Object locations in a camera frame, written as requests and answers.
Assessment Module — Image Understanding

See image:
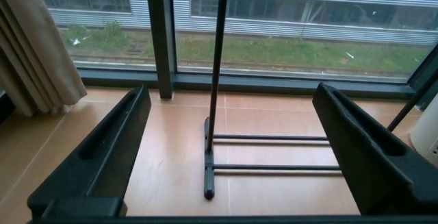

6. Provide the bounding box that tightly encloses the beige curtain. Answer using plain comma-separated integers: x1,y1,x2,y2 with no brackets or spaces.
0,0,88,117

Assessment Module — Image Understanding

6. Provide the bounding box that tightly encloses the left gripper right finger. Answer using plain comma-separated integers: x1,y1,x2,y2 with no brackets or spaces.
311,82,438,216

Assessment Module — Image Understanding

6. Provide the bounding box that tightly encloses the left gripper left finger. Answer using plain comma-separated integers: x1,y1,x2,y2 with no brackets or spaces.
27,85,152,218

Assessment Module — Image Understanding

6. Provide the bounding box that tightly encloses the black clothes rack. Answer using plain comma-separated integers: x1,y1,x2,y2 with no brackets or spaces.
203,0,425,201

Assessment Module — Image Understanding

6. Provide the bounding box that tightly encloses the white laundry basket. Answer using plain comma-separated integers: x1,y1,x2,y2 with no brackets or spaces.
409,92,438,169

